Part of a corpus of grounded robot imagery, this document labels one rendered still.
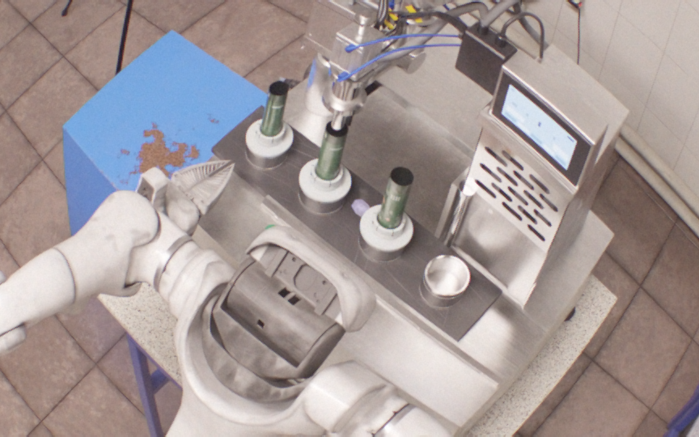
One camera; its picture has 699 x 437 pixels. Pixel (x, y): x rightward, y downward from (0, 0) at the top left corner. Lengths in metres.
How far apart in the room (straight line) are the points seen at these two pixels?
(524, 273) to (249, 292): 0.58
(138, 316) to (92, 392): 0.79
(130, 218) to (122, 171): 1.04
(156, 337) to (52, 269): 0.78
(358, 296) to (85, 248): 0.33
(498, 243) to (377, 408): 0.51
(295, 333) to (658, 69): 2.10
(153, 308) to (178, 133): 0.53
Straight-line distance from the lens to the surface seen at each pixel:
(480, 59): 1.47
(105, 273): 1.25
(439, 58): 1.73
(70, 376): 2.73
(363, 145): 1.84
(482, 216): 1.64
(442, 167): 1.85
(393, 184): 1.60
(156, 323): 1.95
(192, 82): 2.46
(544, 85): 1.42
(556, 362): 2.04
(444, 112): 1.66
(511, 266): 1.67
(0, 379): 2.76
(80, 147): 2.38
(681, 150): 3.23
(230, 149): 1.80
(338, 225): 1.74
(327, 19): 1.66
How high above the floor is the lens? 2.47
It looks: 55 degrees down
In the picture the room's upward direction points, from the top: 15 degrees clockwise
